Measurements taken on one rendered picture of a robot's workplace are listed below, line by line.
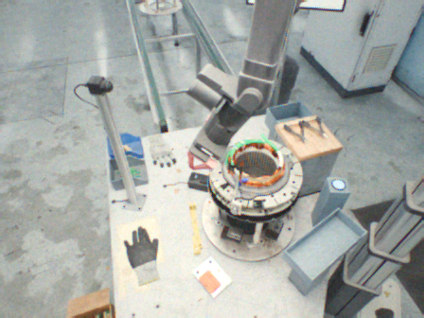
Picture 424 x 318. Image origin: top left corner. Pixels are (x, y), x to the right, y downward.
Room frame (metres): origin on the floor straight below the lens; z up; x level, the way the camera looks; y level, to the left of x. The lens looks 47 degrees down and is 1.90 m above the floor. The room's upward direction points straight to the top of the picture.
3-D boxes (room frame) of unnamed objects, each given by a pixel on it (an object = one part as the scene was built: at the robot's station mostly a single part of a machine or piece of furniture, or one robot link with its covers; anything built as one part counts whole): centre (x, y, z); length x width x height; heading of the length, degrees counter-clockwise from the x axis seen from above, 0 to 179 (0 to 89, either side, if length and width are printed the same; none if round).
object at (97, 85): (0.78, 0.33, 1.37); 0.06 x 0.04 x 0.04; 81
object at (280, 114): (1.05, -0.33, 0.92); 0.17 x 0.11 x 0.28; 108
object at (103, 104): (0.78, 0.34, 1.07); 0.03 x 0.03 x 0.57; 81
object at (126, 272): (0.54, 0.28, 0.78); 0.31 x 0.19 x 0.01; 16
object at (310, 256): (0.44, -0.34, 0.92); 0.25 x 0.11 x 0.28; 126
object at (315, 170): (0.90, -0.38, 0.91); 0.19 x 0.19 x 0.26; 18
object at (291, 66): (2.31, -0.53, 0.39); 0.39 x 0.39 x 0.35
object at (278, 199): (0.70, -0.15, 1.09); 0.32 x 0.32 x 0.01
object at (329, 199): (0.68, -0.45, 0.91); 0.07 x 0.07 x 0.25; 86
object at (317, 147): (0.90, -0.38, 1.05); 0.20 x 0.19 x 0.02; 18
